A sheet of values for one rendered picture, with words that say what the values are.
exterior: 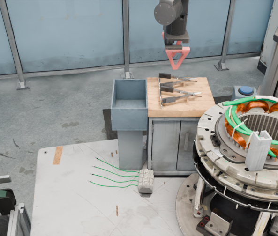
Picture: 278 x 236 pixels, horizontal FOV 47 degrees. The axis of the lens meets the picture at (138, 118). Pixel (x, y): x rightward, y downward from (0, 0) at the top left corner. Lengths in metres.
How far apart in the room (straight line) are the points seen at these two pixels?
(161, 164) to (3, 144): 1.72
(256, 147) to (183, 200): 0.41
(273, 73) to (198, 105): 0.39
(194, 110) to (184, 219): 0.32
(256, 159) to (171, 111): 0.31
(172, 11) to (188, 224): 0.59
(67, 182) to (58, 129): 1.52
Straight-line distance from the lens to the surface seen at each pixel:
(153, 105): 0.94
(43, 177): 1.16
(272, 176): 0.74
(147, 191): 1.05
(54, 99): 2.97
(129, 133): 1.02
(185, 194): 1.05
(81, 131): 2.56
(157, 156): 1.05
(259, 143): 0.68
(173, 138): 1.00
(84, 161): 1.18
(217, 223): 0.94
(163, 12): 0.84
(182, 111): 0.93
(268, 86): 1.28
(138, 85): 1.08
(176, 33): 0.92
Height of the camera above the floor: 1.60
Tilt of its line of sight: 37 degrees down
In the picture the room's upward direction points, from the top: straight up
